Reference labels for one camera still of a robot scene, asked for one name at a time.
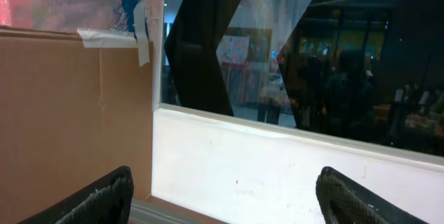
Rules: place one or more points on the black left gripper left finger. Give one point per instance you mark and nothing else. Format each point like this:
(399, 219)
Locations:
(105, 201)

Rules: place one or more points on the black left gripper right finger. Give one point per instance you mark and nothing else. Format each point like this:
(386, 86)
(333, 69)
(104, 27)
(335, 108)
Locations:
(344, 201)

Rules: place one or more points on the brown cardboard panel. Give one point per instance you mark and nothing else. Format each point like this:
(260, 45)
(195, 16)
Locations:
(69, 115)

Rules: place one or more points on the glass window pane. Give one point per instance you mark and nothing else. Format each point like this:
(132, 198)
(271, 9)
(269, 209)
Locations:
(367, 70)

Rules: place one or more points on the white tape strips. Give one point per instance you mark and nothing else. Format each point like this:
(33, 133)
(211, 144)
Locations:
(100, 39)

